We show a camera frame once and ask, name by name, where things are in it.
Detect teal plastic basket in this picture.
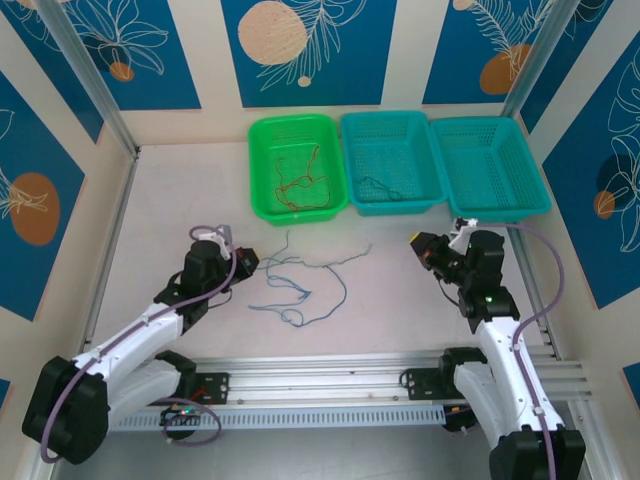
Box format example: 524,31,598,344
429,116,553,225
339,109,450,219

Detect thin blue cable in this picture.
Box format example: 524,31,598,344
262,229,301,266
248,272,314,311

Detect green cable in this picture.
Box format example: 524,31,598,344
355,175,403,202

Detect small electronics board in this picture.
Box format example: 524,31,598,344
159,405,201,427
442,404,476,434

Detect aluminium side rail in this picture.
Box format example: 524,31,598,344
79,149,141,351

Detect aluminium frame post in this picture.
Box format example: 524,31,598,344
34,0,142,161
502,0,589,119

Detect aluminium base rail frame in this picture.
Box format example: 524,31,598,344
94,352,586,401

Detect brown strings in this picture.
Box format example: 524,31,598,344
274,144,333,212

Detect white slotted cable duct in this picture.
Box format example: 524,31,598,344
107,403,446,432

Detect green plastic basket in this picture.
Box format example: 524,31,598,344
248,113,350,227

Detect light blue cable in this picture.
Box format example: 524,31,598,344
280,264,349,327

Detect thin red cable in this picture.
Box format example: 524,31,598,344
273,157,301,211

